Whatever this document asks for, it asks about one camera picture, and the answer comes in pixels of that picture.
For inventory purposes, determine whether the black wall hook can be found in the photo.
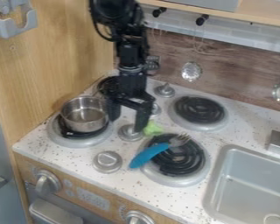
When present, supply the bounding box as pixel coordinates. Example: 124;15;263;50
150;6;169;18
194;13;212;27

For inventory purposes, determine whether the green toy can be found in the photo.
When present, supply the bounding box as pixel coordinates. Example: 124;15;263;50
142;119;166;137

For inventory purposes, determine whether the silver pot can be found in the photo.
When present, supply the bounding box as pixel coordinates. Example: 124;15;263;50
59;95;111;134

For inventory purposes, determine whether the grey wall holder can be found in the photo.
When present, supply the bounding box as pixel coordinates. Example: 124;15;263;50
0;0;40;39

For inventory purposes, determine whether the blue brush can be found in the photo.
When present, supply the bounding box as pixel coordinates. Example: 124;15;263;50
128;132;193;170

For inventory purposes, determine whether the toy stove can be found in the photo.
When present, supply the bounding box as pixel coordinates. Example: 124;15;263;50
45;76;230;188

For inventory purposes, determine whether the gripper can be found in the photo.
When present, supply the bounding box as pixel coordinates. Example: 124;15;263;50
104;65;158;134

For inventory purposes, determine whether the tap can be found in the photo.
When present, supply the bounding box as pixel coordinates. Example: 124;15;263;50
263;124;280;156

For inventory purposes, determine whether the toy sink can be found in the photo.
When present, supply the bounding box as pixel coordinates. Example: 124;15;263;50
201;143;280;224

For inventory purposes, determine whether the hanging silver strainer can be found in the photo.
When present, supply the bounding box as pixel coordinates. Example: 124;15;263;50
179;60;205;83

